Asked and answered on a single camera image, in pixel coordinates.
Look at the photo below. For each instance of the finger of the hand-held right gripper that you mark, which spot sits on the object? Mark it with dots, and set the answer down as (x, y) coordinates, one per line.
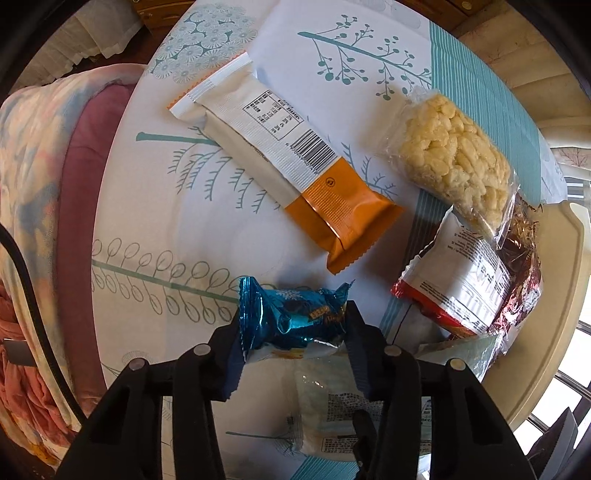
(554, 447)

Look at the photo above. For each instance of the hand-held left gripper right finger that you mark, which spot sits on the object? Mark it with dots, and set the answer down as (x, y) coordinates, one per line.
(364, 355)

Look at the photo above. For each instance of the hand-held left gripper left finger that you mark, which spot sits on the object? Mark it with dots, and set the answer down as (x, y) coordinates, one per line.
(231, 364)

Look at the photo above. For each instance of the large white packet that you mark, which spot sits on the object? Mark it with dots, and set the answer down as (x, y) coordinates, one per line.
(323, 406)

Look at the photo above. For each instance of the blue candy packet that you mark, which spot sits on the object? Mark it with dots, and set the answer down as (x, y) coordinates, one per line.
(291, 318)

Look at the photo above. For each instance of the red white snack packet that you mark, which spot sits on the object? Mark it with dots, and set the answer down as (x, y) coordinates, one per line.
(466, 286)

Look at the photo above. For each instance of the white storage box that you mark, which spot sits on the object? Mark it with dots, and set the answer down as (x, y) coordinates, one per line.
(545, 323)

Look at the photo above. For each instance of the brown foil snack packet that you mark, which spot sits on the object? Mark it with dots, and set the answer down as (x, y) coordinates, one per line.
(521, 267)

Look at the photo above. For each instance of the large puffed rice packet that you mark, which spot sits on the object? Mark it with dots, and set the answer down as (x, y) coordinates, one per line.
(448, 147)

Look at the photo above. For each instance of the white orange snack bar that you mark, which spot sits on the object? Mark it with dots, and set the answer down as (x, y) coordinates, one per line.
(277, 138)

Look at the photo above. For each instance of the window with metal grille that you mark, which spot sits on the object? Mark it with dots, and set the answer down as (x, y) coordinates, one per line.
(568, 383)

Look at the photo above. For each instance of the coral fleece blanket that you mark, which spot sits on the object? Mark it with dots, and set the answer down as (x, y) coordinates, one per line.
(27, 392)

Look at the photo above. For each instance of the mauve bed sheet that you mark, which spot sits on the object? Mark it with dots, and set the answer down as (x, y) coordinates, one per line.
(83, 207)

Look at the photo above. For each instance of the pastel blanket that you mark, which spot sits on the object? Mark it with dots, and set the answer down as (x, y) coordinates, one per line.
(37, 152)

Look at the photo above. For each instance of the white lace-covered piano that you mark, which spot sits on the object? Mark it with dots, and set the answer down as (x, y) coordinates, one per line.
(69, 37)

